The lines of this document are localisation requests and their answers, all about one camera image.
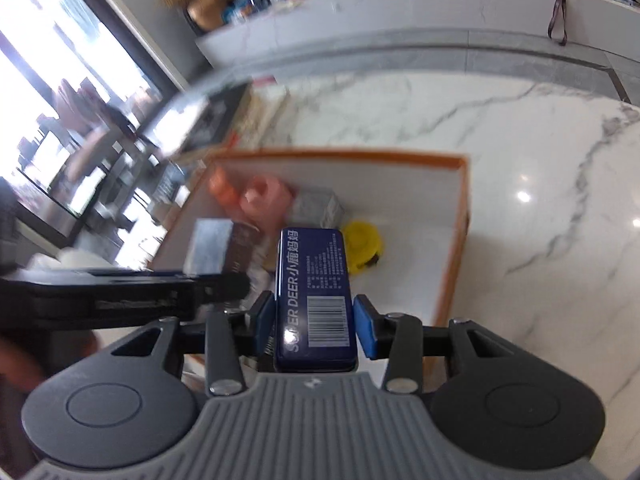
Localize photo cover book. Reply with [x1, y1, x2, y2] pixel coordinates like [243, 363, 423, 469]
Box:
[135, 90, 211, 157]

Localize person's left hand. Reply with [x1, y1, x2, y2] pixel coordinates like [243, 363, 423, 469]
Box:
[0, 332, 98, 391]

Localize gold vase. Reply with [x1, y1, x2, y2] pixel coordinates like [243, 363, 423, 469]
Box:
[186, 0, 231, 33]

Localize snack packets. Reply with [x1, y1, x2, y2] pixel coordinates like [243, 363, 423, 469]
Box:
[222, 0, 256, 23]

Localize black hardcover book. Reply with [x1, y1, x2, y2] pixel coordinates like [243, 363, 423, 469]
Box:
[175, 80, 253, 156]

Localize orange cardboard box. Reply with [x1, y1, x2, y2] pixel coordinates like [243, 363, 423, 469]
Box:
[150, 149, 472, 366]

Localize blue tin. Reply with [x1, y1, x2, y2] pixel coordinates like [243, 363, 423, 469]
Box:
[274, 227, 358, 373]

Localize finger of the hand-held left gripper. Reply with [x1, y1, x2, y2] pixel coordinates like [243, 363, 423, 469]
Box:
[195, 271, 253, 312]

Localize white marble television cabinet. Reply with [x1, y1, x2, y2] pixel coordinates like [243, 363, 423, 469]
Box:
[194, 0, 640, 66]

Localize clear cube box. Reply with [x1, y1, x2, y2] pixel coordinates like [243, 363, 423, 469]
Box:
[287, 186, 347, 231]

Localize gold box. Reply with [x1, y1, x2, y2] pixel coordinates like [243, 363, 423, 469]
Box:
[184, 219, 236, 273]

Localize yellow tape measure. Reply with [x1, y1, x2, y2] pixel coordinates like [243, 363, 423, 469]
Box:
[342, 221, 385, 276]

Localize pink cup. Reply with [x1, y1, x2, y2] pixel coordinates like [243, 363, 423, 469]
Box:
[239, 176, 296, 228]

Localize beige book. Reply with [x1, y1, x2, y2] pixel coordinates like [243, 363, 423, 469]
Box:
[235, 75, 293, 153]

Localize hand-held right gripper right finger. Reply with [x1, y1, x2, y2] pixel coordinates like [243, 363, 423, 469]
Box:
[352, 296, 531, 395]

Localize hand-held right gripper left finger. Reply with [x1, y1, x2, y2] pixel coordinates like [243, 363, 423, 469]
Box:
[100, 291, 276, 397]

